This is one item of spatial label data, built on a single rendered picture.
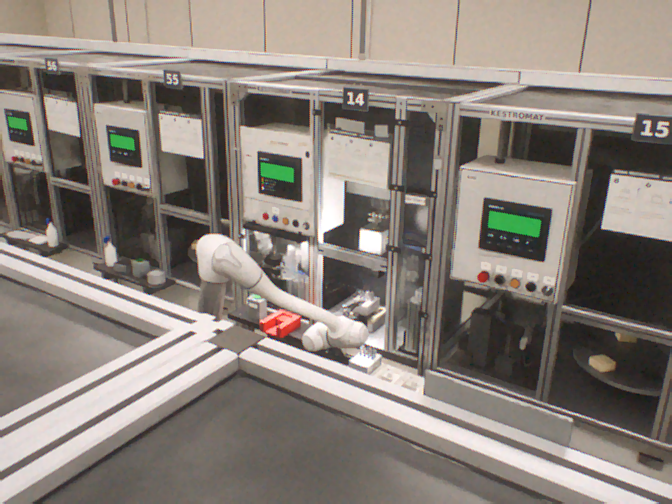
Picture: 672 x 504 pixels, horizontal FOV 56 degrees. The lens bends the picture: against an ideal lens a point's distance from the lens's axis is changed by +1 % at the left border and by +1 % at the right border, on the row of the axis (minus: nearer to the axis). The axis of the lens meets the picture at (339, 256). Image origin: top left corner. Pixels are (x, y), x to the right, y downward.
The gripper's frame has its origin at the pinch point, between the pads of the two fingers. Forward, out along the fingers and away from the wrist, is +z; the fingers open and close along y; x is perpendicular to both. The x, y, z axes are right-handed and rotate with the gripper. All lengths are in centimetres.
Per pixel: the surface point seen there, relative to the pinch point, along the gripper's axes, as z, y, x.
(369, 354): -21.5, -8.4, -18.8
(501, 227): -11, 57, -67
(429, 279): -7.8, 27.5, -38.4
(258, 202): -9, 45, 53
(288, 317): -14.8, -8.2, 31.0
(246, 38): 350, 91, 373
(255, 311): -22, -6, 46
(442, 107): -7, 98, -38
